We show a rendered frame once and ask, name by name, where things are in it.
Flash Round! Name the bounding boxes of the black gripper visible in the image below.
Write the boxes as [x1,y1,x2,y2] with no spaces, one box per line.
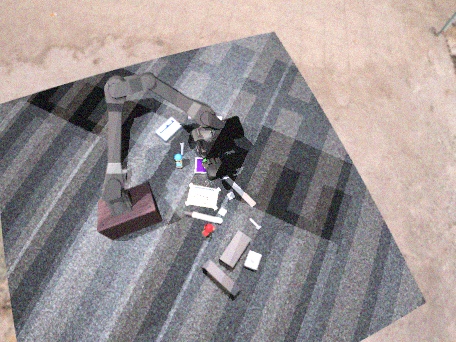
[195,142,228,181]

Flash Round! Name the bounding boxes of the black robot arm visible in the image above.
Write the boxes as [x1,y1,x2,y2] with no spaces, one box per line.
[101,72,244,218]

